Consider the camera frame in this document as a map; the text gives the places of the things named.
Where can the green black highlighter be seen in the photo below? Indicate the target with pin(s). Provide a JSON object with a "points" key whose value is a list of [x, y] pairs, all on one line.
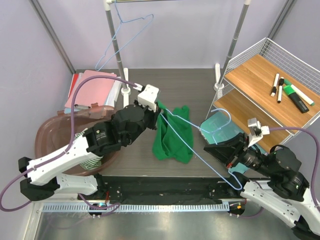
{"points": [[294, 97]]}

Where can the green white striped tank top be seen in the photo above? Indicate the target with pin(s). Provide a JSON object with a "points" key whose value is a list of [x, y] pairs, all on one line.
{"points": [[91, 163]]}

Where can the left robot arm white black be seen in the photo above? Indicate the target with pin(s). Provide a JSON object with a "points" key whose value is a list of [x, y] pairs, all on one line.
{"points": [[45, 176]]}

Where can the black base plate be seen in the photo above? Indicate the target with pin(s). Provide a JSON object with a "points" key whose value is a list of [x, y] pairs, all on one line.
{"points": [[164, 191]]}

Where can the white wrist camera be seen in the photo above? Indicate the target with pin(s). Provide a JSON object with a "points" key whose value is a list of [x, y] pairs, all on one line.
{"points": [[147, 96], [257, 131]]}

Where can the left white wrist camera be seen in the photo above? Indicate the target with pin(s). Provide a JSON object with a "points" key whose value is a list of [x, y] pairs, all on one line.
{"points": [[147, 96]]}

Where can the white wire wooden shelf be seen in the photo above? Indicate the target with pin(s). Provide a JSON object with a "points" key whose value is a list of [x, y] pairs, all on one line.
{"points": [[248, 81]]}

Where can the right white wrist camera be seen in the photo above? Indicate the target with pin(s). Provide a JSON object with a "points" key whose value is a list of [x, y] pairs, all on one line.
{"points": [[257, 131]]}

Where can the small white black marker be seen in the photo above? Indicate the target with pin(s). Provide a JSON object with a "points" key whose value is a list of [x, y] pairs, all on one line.
{"points": [[279, 94]]}

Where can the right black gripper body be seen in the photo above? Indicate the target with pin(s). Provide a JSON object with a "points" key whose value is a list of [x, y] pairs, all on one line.
{"points": [[241, 149]]}

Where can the light blue wire hanger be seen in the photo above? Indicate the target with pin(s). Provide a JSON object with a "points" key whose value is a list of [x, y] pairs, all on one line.
{"points": [[123, 29]]}

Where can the stack of papers folders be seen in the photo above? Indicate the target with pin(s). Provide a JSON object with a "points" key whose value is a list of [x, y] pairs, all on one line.
{"points": [[111, 99]]}

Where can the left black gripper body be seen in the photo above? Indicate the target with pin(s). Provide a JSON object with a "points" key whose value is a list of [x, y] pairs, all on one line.
{"points": [[150, 116]]}

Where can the grey white clothes rack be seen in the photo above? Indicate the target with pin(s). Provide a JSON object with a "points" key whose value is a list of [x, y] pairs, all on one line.
{"points": [[219, 72]]}

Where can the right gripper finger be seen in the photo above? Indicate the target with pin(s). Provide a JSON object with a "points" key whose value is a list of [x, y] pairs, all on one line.
{"points": [[234, 142], [222, 152]]}

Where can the white green capped marker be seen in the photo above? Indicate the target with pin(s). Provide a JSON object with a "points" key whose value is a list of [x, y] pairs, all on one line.
{"points": [[302, 95]]}

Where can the white slotted cable duct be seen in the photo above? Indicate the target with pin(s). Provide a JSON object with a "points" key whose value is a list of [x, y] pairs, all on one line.
{"points": [[82, 207]]}

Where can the brown translucent plastic basin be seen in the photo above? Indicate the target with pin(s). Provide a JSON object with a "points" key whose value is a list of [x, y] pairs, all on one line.
{"points": [[55, 133]]}

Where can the teal cutting mat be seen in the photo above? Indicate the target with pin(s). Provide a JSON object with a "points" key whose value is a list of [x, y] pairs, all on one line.
{"points": [[214, 131]]}

